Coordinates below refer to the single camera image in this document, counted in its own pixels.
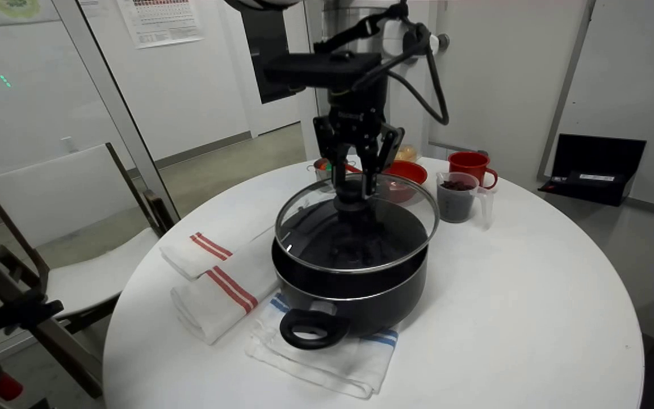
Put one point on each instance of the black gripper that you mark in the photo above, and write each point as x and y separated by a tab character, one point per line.
358	109

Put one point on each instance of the glass lid with black knob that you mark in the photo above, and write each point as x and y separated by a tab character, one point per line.
397	220

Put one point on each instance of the white door with frosted glass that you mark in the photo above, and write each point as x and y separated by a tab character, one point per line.
419	142

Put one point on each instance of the black cooking pot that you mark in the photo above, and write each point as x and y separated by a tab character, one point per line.
358	300

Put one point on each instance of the small green-rimmed bowl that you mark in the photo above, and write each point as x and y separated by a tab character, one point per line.
319	170

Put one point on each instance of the yellow bread rolls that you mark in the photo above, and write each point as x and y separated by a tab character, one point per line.
408	156

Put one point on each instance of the red bowl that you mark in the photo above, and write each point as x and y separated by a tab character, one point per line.
409	173

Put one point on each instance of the clear measuring cup dark contents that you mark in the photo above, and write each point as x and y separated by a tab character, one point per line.
455	203

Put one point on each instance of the red cup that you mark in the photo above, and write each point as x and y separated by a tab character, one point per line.
469	163

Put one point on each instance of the black vertical panel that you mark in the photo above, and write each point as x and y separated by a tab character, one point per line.
267	31

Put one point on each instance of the white towel with red stripes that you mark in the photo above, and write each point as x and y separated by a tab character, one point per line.
220	305

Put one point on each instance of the white towel with blue stripes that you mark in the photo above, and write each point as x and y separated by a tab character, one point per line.
341	364

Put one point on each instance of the white folding chair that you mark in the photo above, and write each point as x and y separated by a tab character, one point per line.
62	199

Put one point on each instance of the black equipment stand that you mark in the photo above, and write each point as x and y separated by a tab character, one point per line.
10	305

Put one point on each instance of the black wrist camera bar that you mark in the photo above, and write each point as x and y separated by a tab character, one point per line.
305	71

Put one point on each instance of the white paper wall poster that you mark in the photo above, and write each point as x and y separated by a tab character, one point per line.
159	24

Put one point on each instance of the grey metal partition post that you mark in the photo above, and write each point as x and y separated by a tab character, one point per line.
115	114

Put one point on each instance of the large wall whiteboard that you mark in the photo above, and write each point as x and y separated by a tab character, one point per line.
636	75

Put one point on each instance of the green printed wall poster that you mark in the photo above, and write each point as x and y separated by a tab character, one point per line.
1	12

